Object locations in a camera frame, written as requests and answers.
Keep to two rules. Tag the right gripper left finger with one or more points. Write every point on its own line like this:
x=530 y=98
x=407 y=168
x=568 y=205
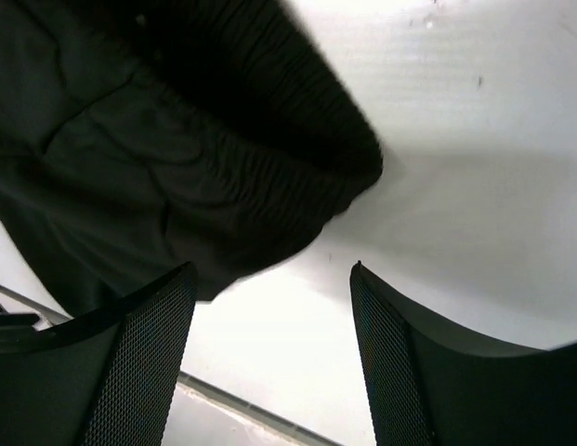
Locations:
x=104 y=378

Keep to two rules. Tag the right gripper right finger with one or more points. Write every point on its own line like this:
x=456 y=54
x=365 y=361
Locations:
x=431 y=381

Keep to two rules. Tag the aluminium front rail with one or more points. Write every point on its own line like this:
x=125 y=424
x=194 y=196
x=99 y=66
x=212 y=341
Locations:
x=218 y=396

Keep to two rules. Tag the black shorts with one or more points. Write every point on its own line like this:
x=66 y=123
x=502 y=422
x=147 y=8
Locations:
x=136 y=136

